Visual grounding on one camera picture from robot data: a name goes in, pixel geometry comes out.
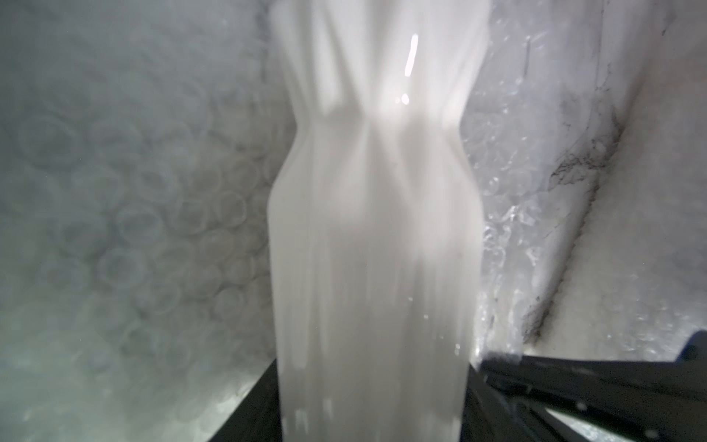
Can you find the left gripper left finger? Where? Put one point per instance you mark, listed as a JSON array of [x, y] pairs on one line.
[[257, 418]]

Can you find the small white ribbed vase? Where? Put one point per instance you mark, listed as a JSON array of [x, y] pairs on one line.
[[375, 218]]

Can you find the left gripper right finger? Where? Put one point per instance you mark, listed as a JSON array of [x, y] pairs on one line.
[[485, 415]]

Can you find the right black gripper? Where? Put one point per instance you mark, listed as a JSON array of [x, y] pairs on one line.
[[644, 401]]

